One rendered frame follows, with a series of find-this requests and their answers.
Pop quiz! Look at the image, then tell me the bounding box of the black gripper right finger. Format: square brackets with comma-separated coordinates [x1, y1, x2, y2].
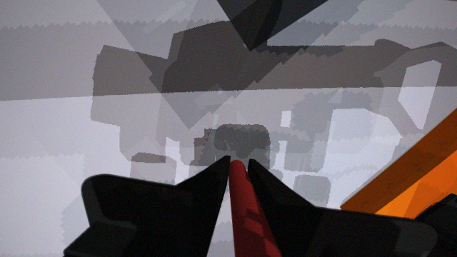
[247, 159, 438, 257]

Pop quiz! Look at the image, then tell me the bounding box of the dark red peg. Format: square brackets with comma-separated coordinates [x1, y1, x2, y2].
[228, 160, 281, 257]

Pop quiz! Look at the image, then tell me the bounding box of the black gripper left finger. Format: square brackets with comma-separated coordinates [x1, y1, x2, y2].
[81, 156, 231, 257]

